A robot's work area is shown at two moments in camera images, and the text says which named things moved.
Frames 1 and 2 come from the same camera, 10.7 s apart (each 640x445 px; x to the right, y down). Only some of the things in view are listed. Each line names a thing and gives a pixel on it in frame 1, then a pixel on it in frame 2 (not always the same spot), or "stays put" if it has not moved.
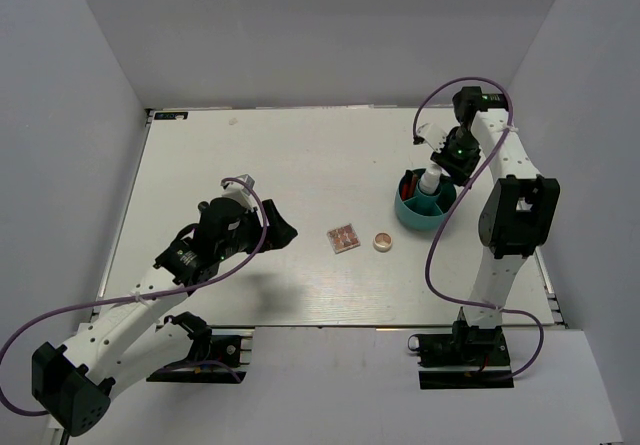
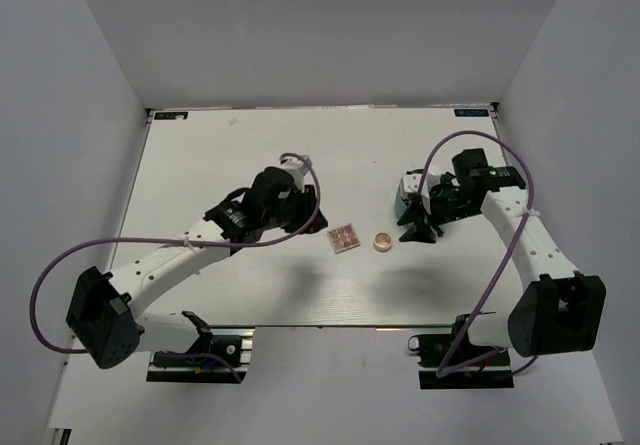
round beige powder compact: [382, 242] stays put
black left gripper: [281, 232] to [307, 201]
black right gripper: [459, 171] to [417, 234]
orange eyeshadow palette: [343, 239] stays put
